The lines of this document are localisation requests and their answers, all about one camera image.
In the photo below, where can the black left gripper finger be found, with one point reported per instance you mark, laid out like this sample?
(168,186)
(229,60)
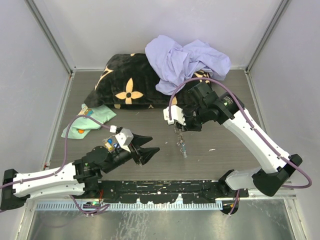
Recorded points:
(145,154)
(140,140)

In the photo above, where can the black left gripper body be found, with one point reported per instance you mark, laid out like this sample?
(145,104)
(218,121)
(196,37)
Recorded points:
(121,156)

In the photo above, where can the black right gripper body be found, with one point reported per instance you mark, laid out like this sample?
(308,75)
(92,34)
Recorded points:
(194,119)

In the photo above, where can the yellow tagged key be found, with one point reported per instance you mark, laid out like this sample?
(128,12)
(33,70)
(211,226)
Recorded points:
(108,143)

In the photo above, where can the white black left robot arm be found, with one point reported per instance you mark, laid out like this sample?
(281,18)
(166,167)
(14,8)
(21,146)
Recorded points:
(77,178)

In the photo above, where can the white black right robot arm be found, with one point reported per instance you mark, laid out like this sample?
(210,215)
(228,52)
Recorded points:
(276,165)

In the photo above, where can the mint green cartoon cloth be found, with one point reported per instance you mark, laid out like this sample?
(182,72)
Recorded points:
(82,125)

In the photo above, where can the lavender crumpled cloth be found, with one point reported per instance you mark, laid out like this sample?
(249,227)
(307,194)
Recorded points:
(174,63)

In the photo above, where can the black floral pillow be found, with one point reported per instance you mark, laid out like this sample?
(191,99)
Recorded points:
(127,82)

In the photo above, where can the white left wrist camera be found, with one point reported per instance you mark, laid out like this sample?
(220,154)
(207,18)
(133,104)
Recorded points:
(124,138)

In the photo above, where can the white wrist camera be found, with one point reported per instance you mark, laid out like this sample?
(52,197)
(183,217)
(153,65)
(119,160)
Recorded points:
(174,114)
(124,138)

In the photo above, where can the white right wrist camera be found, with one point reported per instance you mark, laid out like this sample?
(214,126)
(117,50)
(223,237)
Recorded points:
(174,114)

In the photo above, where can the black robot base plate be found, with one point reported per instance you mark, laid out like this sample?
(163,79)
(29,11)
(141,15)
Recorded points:
(158,191)

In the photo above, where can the slotted grey cable duct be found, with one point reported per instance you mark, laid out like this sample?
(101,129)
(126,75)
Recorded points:
(176,206)

